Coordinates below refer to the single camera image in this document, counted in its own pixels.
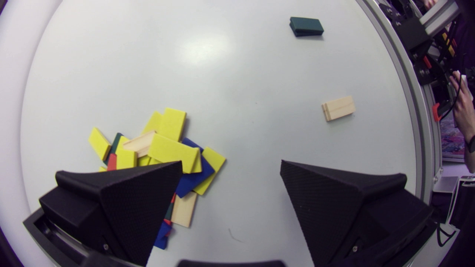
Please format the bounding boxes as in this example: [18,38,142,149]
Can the dark green wooden block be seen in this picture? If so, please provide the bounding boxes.
[289,17,324,37]
[103,132,123,166]

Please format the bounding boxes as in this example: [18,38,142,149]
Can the person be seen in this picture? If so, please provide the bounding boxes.
[448,70,475,174]

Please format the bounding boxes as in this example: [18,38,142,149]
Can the pile of wooden blocks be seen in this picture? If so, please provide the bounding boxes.
[98,135,177,227]

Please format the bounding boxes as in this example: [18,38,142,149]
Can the blue wooden block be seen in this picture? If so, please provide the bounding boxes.
[175,137,216,199]
[154,220,173,250]

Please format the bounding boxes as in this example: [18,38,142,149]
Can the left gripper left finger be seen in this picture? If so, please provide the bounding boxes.
[39,161,183,267]

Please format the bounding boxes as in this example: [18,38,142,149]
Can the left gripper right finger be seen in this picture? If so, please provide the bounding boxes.
[280,160,438,267]

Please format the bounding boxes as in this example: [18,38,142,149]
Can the yellow wooden block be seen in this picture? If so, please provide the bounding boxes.
[157,107,187,142]
[115,149,138,170]
[192,146,226,196]
[147,133,200,174]
[88,127,112,161]
[141,111,164,135]

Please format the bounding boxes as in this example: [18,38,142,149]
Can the natural wooden block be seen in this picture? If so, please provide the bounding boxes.
[321,95,356,122]
[170,191,199,228]
[122,130,157,158]

